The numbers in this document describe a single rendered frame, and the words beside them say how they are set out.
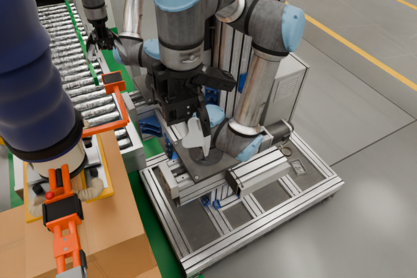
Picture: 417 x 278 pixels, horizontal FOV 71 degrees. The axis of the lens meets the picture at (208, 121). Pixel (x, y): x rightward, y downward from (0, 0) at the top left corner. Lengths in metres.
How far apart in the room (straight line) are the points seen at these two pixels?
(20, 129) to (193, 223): 1.31
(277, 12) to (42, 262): 1.10
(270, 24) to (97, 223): 0.92
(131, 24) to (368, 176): 2.18
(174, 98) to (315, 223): 1.96
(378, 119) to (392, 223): 1.10
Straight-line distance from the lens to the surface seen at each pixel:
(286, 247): 2.24
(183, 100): 0.54
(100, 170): 1.19
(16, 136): 0.98
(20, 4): 0.78
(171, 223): 1.97
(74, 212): 0.98
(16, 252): 1.78
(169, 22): 0.45
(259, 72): 0.90
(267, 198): 2.12
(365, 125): 3.20
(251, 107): 0.95
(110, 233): 1.21
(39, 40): 0.84
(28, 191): 1.25
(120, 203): 1.25
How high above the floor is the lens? 2.02
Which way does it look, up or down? 47 degrees down
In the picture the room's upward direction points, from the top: 3 degrees clockwise
